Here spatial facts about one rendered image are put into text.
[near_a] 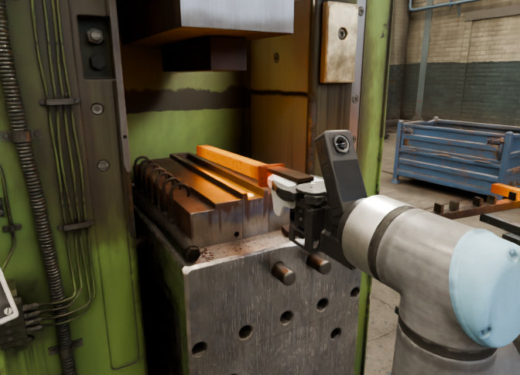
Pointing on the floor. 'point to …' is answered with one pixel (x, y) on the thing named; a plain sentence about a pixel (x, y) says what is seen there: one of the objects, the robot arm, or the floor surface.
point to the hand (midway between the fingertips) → (278, 175)
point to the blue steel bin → (458, 154)
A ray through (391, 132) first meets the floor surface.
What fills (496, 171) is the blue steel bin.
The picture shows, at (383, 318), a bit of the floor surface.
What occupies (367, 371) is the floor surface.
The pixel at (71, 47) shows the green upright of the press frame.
